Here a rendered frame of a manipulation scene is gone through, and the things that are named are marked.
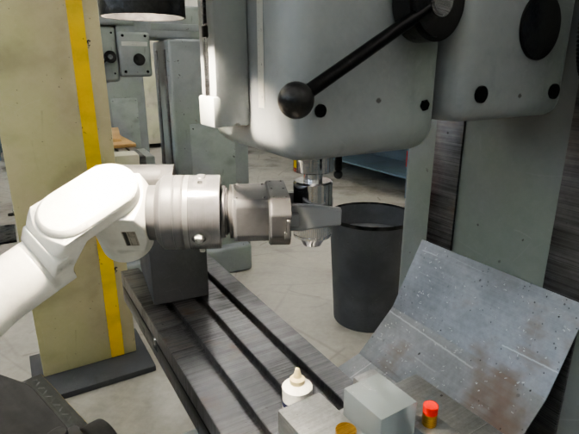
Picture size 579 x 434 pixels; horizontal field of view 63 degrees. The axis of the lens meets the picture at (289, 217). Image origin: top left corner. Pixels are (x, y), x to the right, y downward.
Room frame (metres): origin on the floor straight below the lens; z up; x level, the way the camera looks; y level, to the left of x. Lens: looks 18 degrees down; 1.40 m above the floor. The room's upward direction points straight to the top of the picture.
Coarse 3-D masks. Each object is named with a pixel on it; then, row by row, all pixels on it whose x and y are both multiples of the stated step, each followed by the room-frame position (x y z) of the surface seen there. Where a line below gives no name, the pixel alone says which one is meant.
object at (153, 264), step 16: (144, 256) 0.99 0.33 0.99; (160, 256) 0.91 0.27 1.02; (176, 256) 0.93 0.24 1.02; (192, 256) 0.94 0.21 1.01; (144, 272) 1.03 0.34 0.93; (160, 272) 0.91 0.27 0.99; (176, 272) 0.92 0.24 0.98; (192, 272) 0.94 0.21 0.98; (160, 288) 0.91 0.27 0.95; (176, 288) 0.92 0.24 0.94; (192, 288) 0.94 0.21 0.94; (208, 288) 0.95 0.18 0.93
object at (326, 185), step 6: (294, 180) 0.56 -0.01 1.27; (300, 180) 0.55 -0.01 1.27; (324, 180) 0.55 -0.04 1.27; (330, 180) 0.55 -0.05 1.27; (294, 186) 0.55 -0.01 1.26; (300, 186) 0.54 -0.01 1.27; (306, 186) 0.53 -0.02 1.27; (312, 186) 0.53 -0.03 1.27; (318, 186) 0.53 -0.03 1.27; (324, 186) 0.53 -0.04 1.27; (330, 186) 0.54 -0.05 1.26; (306, 192) 0.53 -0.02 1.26; (312, 192) 0.53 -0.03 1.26; (318, 192) 0.53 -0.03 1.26
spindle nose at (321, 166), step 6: (300, 162) 0.54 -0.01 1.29; (306, 162) 0.53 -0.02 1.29; (312, 162) 0.53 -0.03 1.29; (318, 162) 0.53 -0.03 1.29; (324, 162) 0.53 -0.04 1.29; (330, 162) 0.54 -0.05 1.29; (294, 168) 0.55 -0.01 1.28; (300, 168) 0.54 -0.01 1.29; (306, 168) 0.53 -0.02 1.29; (312, 168) 0.53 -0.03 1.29; (318, 168) 0.53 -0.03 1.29; (324, 168) 0.53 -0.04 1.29; (330, 168) 0.54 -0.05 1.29; (306, 174) 0.53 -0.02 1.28; (312, 174) 0.53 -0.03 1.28; (318, 174) 0.53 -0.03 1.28
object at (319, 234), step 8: (296, 192) 0.54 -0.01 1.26; (328, 192) 0.54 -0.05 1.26; (296, 200) 0.54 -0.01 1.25; (304, 200) 0.53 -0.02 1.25; (312, 200) 0.53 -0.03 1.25; (320, 200) 0.53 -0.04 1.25; (328, 200) 0.54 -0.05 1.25; (296, 232) 0.54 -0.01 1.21; (304, 232) 0.53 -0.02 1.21; (312, 232) 0.53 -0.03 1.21; (320, 232) 0.53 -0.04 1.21; (328, 232) 0.54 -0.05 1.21; (304, 240) 0.53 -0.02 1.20; (312, 240) 0.53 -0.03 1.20; (320, 240) 0.53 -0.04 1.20
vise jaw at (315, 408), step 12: (312, 396) 0.47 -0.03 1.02; (288, 408) 0.45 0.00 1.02; (300, 408) 0.45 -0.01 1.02; (312, 408) 0.45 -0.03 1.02; (324, 408) 0.45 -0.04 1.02; (336, 408) 0.45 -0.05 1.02; (288, 420) 0.43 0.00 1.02; (300, 420) 0.43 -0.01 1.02; (312, 420) 0.43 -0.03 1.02; (324, 420) 0.43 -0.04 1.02; (336, 420) 0.43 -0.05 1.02; (348, 420) 0.43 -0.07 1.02; (288, 432) 0.43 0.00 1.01; (300, 432) 0.42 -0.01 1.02; (312, 432) 0.42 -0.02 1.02; (324, 432) 0.42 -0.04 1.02; (360, 432) 0.42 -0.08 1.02
